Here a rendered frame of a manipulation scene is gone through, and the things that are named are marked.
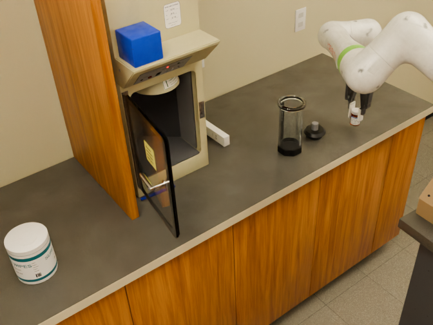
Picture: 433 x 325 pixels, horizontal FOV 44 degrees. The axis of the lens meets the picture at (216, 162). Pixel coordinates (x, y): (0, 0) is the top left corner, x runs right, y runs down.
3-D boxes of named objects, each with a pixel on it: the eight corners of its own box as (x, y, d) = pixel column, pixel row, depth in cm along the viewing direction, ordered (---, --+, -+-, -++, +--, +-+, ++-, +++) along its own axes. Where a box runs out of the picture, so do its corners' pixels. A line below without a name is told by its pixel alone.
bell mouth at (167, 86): (120, 81, 192) (118, 68, 188) (162, 66, 200) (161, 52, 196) (145, 100, 180) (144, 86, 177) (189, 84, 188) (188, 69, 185)
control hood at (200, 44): (118, 86, 169) (113, 57, 163) (202, 55, 184) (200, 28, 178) (136, 100, 162) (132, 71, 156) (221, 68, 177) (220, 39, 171)
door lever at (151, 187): (154, 173, 170) (153, 166, 168) (167, 189, 163) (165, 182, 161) (138, 178, 168) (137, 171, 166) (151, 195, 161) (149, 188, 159)
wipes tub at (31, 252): (11, 267, 174) (-3, 234, 165) (49, 248, 180) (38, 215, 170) (25, 292, 165) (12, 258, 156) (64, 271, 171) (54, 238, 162)
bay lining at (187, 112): (111, 148, 211) (95, 68, 189) (167, 124, 223) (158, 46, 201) (143, 178, 195) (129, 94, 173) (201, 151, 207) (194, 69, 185)
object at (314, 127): (298, 135, 226) (299, 122, 222) (314, 127, 230) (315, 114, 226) (314, 144, 220) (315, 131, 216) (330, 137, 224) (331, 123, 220)
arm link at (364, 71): (401, 76, 158) (374, 50, 153) (368, 108, 162) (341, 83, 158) (382, 57, 174) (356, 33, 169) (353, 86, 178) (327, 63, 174)
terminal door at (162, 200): (142, 188, 194) (126, 92, 170) (179, 240, 173) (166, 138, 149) (140, 189, 194) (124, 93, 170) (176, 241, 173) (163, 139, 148)
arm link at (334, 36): (370, 76, 177) (374, 43, 171) (336, 78, 176) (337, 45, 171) (343, 45, 208) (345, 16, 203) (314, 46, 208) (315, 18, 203)
